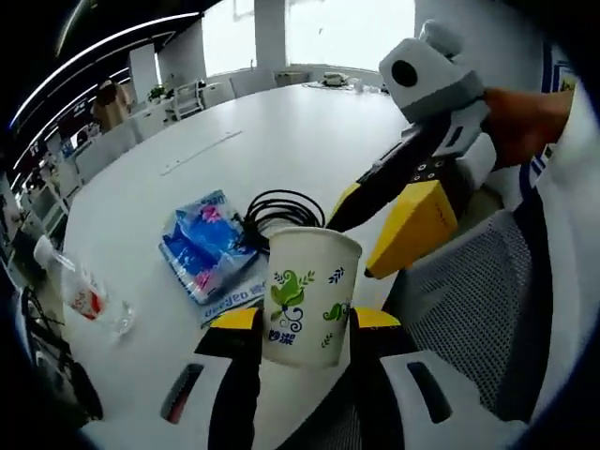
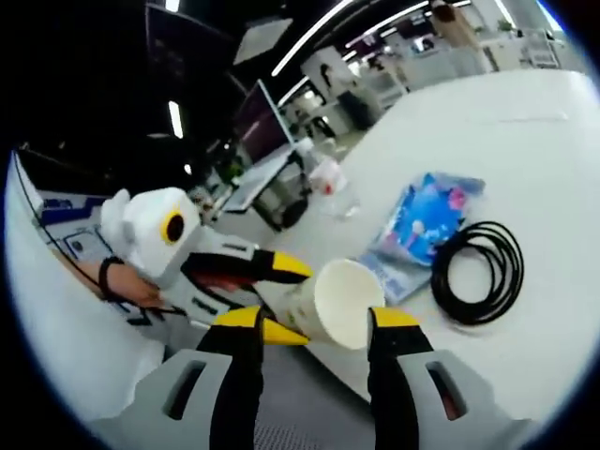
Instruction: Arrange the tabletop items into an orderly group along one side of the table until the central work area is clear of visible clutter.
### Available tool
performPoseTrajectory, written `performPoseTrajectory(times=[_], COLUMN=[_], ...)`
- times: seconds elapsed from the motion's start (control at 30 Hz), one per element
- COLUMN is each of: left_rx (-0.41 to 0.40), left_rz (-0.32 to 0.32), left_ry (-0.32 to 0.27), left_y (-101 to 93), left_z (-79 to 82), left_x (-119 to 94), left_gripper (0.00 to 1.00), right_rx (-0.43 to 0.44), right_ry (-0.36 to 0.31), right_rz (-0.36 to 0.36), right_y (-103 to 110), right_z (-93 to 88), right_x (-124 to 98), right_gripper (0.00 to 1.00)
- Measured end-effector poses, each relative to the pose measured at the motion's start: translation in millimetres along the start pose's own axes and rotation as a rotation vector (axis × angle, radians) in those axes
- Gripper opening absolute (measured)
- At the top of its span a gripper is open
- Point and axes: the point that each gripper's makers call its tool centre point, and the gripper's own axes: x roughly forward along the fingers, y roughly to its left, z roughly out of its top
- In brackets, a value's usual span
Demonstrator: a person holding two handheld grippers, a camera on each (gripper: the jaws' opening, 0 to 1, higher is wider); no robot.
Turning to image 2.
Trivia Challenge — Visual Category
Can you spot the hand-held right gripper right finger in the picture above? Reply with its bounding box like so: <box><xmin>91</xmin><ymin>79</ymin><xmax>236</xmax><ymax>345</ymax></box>
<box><xmin>367</xmin><ymin>307</ymin><xmax>535</xmax><ymax>450</ymax></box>

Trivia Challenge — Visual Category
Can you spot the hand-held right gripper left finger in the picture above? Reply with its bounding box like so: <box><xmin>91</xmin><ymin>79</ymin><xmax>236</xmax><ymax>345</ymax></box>
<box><xmin>93</xmin><ymin>305</ymin><xmax>266</xmax><ymax>450</ymax></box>

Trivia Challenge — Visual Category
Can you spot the white paper cup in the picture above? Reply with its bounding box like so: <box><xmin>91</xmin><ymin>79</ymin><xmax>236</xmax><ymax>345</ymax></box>
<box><xmin>270</xmin><ymin>259</ymin><xmax>386</xmax><ymax>352</ymax></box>

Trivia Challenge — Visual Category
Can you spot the black cable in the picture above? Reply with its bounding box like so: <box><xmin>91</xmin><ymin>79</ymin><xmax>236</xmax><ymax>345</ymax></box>
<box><xmin>429</xmin><ymin>220</ymin><xmax>525</xmax><ymax>328</ymax></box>

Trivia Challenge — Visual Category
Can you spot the large clear blue packet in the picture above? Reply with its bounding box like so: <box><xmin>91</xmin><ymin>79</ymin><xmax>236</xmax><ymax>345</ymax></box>
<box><xmin>358</xmin><ymin>175</ymin><xmax>474</xmax><ymax>304</ymax></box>

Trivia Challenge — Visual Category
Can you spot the clear water bottle red label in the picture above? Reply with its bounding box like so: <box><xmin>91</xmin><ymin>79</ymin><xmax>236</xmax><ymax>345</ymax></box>
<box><xmin>308</xmin><ymin>157</ymin><xmax>365</xmax><ymax>220</ymax></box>

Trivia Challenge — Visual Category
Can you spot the small blue packet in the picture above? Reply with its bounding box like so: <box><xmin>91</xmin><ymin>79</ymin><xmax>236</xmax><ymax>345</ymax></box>
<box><xmin>397</xmin><ymin>172</ymin><xmax>487</xmax><ymax>257</ymax></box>

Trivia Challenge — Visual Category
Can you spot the person's left hand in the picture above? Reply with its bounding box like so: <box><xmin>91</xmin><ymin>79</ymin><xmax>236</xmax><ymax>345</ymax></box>
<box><xmin>113</xmin><ymin>262</ymin><xmax>166</xmax><ymax>309</ymax></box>

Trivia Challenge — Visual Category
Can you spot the black wristband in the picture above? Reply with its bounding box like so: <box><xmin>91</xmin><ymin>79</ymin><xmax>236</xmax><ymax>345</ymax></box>
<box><xmin>97</xmin><ymin>255</ymin><xmax>126</xmax><ymax>302</ymax></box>

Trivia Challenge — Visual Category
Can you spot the white office desk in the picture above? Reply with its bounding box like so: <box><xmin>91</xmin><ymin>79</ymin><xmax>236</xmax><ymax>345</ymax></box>
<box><xmin>219</xmin><ymin>149</ymin><xmax>315</xmax><ymax>231</ymax></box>

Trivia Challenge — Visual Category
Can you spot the ceiling light strip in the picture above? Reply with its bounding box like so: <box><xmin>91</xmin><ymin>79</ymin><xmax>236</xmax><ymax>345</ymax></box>
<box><xmin>167</xmin><ymin>100</ymin><xmax>185</xmax><ymax>140</ymax></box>

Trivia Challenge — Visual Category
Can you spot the white cloth with blue print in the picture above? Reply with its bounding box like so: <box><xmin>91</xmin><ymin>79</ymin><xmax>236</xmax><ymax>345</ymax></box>
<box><xmin>4</xmin><ymin>149</ymin><xmax>207</xmax><ymax>421</ymax></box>

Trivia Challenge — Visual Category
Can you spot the dark monitor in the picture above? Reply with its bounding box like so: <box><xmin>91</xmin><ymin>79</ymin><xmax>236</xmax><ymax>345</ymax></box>
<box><xmin>232</xmin><ymin>79</ymin><xmax>296</xmax><ymax>168</ymax></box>

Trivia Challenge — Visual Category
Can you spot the white table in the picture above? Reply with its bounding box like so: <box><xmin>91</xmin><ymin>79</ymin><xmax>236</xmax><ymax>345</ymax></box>
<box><xmin>269</xmin><ymin>69</ymin><xmax>599</xmax><ymax>423</ymax></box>

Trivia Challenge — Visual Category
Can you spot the wall poster with dark figure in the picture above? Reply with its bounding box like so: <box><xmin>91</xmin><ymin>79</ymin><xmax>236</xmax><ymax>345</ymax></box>
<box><xmin>302</xmin><ymin>51</ymin><xmax>357</xmax><ymax>107</ymax></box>

